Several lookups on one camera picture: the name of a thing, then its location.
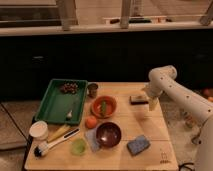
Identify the bunch of dark grapes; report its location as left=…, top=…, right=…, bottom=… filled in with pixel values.
left=60, top=83, right=78, bottom=94

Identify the orange tangerine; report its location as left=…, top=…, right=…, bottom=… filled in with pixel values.
left=85, top=116, right=98, bottom=129

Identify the garlic bulb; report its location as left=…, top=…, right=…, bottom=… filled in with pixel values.
left=66, top=110, right=73, bottom=120

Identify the orange bowl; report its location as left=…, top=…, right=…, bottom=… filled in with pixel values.
left=91, top=96, right=117, bottom=119

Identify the white round container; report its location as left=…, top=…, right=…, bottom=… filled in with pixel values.
left=29, top=121, right=49, bottom=140

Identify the small green cup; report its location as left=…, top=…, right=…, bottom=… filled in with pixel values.
left=70, top=138, right=86, bottom=156

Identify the dark red bowl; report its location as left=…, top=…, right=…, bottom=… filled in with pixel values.
left=95, top=122, right=122, bottom=148

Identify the blue grey cloth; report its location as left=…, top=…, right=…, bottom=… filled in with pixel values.
left=85, top=129, right=100, bottom=152

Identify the green plastic tray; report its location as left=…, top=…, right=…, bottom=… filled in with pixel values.
left=35, top=79, right=87, bottom=125

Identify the blue sponge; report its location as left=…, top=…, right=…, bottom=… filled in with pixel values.
left=127, top=135, right=150, bottom=156

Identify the black whiteboard eraser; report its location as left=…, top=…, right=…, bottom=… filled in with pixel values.
left=130, top=96, right=148, bottom=105

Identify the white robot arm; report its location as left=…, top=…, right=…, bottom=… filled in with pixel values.
left=144, top=65, right=213, bottom=171

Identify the yellow banana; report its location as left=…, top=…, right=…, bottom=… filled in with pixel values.
left=47, top=125, right=70, bottom=142

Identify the green pepper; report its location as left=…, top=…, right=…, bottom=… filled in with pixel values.
left=101, top=101, right=107, bottom=117

